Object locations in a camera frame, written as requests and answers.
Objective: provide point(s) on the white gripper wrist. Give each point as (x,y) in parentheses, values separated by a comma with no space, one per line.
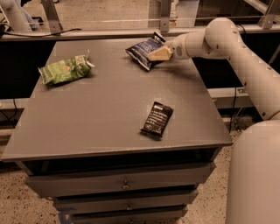
(176,48)

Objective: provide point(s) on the blue chip bag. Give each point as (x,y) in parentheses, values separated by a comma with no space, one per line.
(139,52)

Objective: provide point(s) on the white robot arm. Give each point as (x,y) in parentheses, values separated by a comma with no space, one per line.
(254,172)

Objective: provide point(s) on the green chip bag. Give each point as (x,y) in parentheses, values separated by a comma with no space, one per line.
(66,70)

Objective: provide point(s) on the black snack bar wrapper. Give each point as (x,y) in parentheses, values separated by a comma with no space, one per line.
(157,119)

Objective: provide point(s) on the white pipe leg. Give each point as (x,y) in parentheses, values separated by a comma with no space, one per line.
(15,14)

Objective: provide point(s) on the middle grey drawer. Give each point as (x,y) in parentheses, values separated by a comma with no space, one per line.
(126,201)

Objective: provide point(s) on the grey drawer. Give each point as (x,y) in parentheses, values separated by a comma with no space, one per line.
(126,201)
(81,183)
(130,217)

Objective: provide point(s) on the bottom grey drawer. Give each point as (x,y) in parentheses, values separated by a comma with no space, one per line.
(130,217)

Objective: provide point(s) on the top grey drawer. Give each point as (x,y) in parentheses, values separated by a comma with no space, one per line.
(81,183)

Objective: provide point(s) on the metal bracket post centre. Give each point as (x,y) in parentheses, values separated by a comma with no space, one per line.
(165,8)

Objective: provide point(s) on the metal bracket post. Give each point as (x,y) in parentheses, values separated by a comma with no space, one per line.
(165,8)
(52,16)

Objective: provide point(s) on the grey metal rail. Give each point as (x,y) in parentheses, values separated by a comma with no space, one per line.
(76,34)

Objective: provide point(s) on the metal bracket post left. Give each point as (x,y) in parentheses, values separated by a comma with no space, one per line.
(52,16)

